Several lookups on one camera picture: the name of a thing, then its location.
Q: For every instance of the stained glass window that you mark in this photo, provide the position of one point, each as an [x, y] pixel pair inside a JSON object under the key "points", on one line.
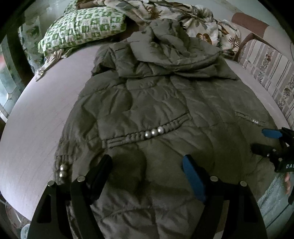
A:
{"points": [[8, 87]]}

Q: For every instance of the striped floral sofa cushion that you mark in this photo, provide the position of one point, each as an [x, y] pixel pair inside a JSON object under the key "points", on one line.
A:
{"points": [[268, 69]]}

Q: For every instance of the pale green rug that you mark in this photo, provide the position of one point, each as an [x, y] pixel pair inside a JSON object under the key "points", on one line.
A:
{"points": [[273, 202]]}

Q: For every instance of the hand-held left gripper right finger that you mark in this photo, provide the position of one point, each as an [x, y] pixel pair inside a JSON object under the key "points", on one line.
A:
{"points": [[194, 177]]}

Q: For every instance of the person's right hand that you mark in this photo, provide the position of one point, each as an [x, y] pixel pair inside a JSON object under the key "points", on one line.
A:
{"points": [[287, 182]]}

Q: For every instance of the olive hooded puffer coat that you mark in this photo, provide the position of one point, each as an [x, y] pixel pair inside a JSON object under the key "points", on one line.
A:
{"points": [[149, 103]]}

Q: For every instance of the small crumpled pale cloth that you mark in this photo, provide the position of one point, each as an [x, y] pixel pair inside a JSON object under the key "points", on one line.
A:
{"points": [[49, 65]]}

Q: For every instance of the green checkered pillow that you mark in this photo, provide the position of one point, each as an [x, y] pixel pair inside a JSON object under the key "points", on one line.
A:
{"points": [[80, 27]]}

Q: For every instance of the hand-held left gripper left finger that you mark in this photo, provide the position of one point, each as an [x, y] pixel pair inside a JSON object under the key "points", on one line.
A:
{"points": [[101, 172]]}

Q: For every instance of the floral print fabric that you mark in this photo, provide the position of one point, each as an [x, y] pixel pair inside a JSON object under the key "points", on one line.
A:
{"points": [[32, 43]]}

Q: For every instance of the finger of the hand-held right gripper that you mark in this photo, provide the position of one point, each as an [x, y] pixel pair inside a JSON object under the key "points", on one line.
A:
{"points": [[270, 133], [261, 149]]}

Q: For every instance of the brown upholstered backrest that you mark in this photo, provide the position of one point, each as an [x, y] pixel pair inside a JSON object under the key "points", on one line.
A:
{"points": [[248, 23]]}

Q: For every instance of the leaf print blanket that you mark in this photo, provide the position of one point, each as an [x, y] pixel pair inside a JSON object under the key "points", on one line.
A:
{"points": [[202, 29]]}

